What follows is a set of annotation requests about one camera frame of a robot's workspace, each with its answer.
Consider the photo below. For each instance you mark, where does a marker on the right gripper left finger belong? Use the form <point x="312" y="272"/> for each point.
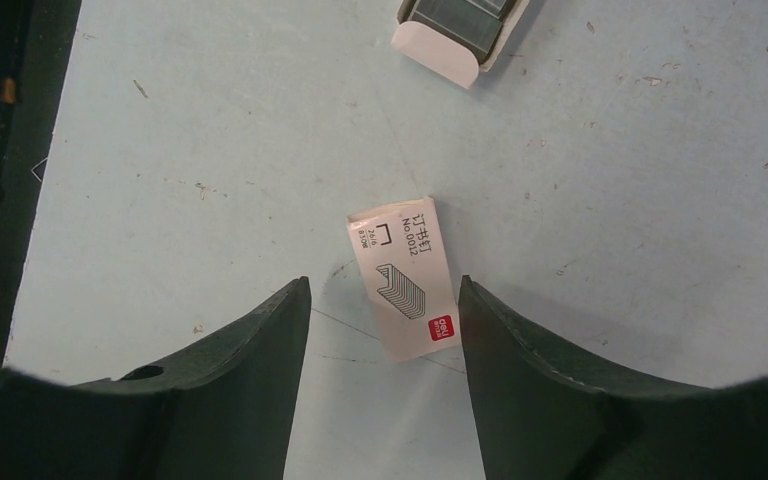
<point x="220" y="408"/>

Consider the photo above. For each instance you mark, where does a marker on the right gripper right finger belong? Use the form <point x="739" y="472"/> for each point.
<point x="545" y="408"/>

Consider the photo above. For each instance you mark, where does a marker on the white staple box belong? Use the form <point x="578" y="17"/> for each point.
<point x="402" y="260"/>

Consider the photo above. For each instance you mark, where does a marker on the staple tray box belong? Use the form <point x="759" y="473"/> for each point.
<point x="456" y="39"/>

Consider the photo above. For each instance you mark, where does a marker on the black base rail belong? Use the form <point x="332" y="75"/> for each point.
<point x="36" y="39"/>

